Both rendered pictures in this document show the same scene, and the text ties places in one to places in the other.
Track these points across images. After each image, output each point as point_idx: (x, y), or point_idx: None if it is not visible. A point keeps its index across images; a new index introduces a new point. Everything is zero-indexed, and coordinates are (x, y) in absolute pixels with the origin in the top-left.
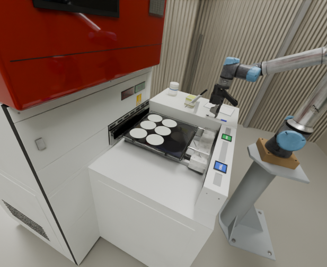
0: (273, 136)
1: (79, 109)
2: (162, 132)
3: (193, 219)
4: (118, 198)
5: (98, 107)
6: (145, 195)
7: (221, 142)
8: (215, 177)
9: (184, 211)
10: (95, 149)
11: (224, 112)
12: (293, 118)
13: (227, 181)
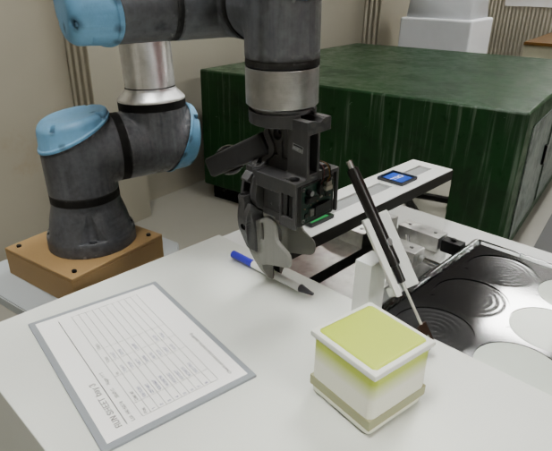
0: (98, 213)
1: None
2: (547, 321)
3: (449, 221)
4: None
5: None
6: None
7: (341, 210)
8: (418, 174)
9: (466, 228)
10: None
11: (148, 309)
12: (165, 84)
13: (399, 167)
